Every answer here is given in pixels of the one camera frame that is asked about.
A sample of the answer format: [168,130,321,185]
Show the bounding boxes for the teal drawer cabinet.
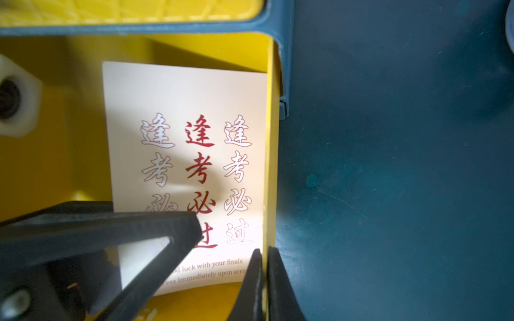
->
[1,1,295,119]

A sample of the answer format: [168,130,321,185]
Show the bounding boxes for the yellow drawer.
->
[1,33,281,320]
[1,0,265,28]

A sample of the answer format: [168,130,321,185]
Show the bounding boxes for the light blue mug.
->
[505,0,514,53]

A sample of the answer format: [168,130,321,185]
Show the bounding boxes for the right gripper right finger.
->
[267,247,306,321]

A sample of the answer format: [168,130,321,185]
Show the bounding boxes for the beige postcard large red characters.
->
[103,62,268,294]

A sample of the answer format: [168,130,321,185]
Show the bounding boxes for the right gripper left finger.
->
[227,249,263,321]

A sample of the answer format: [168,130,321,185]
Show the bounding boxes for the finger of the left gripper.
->
[1,201,202,320]

